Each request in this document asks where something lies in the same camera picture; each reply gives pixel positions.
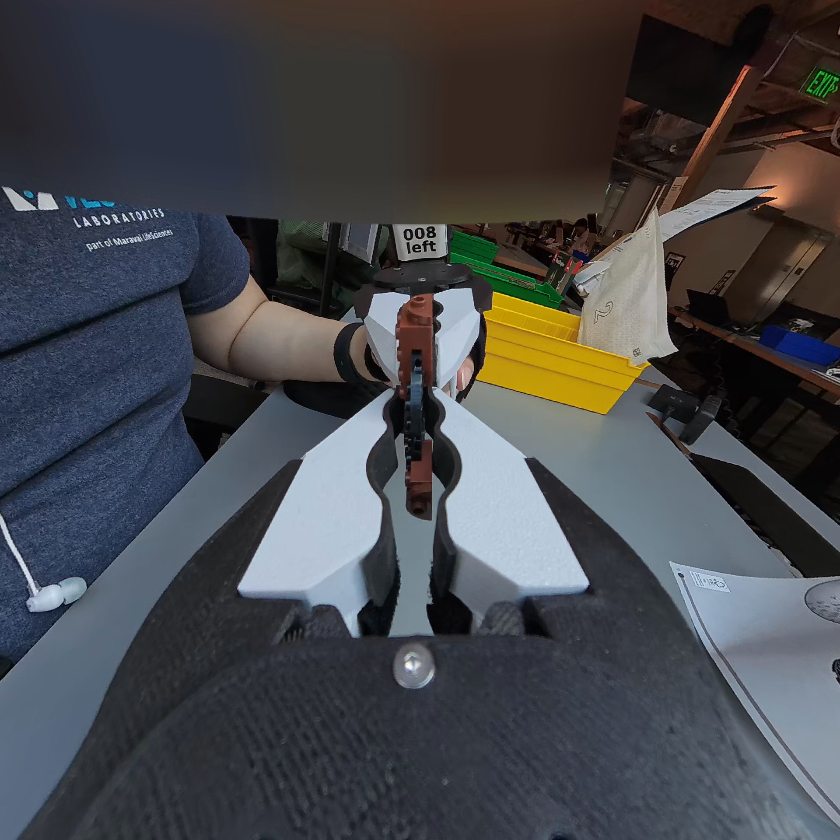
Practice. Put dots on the grey flat panel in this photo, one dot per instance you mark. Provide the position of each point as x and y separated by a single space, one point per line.
359 239

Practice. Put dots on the black wrist brace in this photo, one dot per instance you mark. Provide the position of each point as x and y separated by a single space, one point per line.
346 354

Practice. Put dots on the white instruction booklet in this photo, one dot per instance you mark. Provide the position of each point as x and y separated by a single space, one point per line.
774 643

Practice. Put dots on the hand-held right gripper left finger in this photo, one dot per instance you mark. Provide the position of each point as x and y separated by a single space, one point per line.
315 525

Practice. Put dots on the person's left hand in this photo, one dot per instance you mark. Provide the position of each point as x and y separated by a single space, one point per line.
464 379

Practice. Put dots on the person in navy shirt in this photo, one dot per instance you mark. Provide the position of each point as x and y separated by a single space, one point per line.
85 367

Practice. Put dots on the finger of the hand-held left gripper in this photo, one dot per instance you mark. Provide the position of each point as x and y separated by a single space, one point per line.
380 321
459 328

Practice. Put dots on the green exit sign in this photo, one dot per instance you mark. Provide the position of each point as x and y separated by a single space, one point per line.
823 85

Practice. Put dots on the black laptop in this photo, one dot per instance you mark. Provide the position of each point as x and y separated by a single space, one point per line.
707 305

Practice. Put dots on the grey desk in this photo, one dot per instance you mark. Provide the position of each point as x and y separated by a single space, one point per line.
590 472

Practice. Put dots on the wooden workbench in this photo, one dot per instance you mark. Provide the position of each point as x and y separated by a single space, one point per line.
735 341

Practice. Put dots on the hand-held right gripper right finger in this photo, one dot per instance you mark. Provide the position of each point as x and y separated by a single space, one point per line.
512 525

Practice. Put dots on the brown black brick assembly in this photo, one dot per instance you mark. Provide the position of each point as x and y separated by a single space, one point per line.
417 341

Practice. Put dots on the green red carton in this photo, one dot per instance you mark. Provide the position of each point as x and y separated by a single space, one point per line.
564 272

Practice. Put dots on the white numbered paper bag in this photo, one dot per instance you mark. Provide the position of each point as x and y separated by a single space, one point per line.
630 308

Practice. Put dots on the white earphones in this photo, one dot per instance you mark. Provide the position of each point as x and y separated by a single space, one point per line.
49 597

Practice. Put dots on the green plastic bin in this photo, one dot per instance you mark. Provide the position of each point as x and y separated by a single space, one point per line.
518 282
472 246

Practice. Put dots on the blue plastic bin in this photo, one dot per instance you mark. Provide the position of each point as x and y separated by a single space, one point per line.
797 341

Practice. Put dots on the black rounded device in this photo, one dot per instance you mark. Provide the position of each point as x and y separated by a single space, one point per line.
705 420

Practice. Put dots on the yellow plastic bin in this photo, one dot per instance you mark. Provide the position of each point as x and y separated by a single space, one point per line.
558 354

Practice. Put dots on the white printed paper sheet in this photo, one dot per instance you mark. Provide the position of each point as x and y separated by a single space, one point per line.
715 207

